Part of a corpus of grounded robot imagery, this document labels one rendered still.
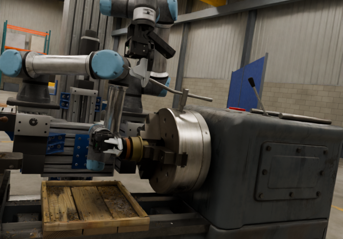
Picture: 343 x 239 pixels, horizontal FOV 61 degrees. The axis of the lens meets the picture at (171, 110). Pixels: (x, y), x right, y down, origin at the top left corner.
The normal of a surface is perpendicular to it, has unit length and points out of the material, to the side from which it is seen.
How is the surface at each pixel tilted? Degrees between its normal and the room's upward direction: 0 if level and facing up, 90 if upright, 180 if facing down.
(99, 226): 90
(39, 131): 90
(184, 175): 110
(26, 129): 90
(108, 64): 90
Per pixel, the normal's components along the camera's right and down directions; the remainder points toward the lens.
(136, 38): 0.44, -0.08
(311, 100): -0.80, -0.08
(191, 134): 0.43, -0.44
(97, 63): -0.01, 0.04
